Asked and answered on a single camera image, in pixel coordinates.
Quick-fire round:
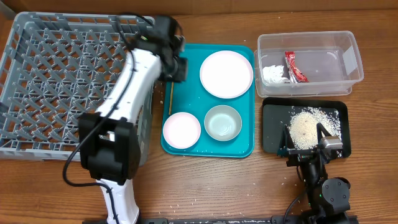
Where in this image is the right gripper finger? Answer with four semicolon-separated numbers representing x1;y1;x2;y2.
317;123;331;139
277;124;294;156

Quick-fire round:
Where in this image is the white rice pile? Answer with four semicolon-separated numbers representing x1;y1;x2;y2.
288;107;341;150

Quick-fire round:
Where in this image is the wooden chopstick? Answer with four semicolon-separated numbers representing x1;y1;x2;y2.
168;82;174;115

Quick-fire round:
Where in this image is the large white plate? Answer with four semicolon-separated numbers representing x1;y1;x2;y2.
200;50;254;99

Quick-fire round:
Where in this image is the red snack wrapper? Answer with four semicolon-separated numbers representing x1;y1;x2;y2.
285;51;308;83

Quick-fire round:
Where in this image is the small white bowl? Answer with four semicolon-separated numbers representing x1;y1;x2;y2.
162;112;201;149

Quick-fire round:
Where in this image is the grey bowl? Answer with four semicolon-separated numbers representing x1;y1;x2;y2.
204;105;243;141

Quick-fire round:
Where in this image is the white tissue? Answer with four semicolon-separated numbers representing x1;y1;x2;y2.
262;65;290;85

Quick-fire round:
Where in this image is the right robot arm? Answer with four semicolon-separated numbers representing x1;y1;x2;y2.
277;123;351;223

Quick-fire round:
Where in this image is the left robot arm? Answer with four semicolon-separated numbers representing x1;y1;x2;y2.
74;16;188;223

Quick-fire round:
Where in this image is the grey dishwasher rack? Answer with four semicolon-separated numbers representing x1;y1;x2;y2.
1;12;154;160

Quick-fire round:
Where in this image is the black tray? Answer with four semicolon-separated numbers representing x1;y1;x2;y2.
262;97;351;158

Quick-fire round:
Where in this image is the teal plastic tray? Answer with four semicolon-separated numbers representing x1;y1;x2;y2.
161;44;255;159

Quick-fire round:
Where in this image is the clear plastic bin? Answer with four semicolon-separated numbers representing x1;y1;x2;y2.
254;30;364;98

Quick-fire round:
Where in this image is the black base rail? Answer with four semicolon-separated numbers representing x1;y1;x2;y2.
82;215;359;224

